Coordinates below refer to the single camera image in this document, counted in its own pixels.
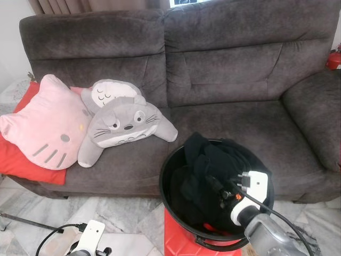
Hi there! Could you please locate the black plastic bucket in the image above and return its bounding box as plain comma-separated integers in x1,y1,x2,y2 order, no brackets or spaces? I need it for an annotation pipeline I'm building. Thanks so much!
159,138,275,252

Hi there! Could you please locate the red plastic stool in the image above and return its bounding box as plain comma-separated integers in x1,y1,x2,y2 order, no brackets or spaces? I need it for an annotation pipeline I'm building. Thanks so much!
163,205,251,256

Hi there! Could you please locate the red cushion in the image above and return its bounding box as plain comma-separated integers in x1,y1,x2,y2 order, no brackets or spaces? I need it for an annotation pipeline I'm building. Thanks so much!
0,80,67,186

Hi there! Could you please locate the grey Totoro plush pillow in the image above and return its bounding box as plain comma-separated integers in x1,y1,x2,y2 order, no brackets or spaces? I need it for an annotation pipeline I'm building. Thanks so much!
77,96,179,169

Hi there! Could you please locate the dark grey fabric sofa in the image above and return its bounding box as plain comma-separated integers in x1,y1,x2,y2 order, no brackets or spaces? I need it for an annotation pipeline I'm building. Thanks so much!
19,0,341,202

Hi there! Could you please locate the pink cat face pillow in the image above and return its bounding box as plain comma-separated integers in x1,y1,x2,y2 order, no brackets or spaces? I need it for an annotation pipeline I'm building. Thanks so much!
0,74,92,171

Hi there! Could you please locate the red fire extinguisher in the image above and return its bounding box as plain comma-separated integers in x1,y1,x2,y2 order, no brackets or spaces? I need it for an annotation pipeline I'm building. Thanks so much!
326,45,341,70

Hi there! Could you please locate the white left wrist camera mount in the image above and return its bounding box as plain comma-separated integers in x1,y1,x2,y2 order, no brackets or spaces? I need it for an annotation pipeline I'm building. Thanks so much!
77,220,105,254

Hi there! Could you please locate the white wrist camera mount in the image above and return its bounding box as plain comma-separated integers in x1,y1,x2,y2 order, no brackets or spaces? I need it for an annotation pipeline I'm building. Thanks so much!
77,220,105,254
230,171,269,227

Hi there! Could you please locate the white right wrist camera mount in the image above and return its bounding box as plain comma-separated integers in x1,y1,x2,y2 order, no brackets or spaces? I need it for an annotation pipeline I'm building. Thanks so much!
230,171,269,227

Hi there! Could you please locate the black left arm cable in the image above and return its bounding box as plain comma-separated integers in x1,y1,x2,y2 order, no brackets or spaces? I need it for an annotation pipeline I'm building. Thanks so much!
35,223,89,256

